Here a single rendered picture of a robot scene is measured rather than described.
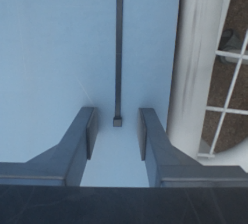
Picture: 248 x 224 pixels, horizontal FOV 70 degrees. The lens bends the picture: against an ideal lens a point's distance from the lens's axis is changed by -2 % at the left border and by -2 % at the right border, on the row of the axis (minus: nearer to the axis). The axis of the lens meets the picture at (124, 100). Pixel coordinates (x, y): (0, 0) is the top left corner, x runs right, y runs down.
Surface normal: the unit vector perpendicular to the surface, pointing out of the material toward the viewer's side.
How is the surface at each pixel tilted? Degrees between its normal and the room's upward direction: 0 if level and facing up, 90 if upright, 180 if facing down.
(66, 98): 3
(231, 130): 0
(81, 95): 3
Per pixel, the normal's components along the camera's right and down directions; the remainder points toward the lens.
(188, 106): -0.28, 0.28
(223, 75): 0.06, 0.29
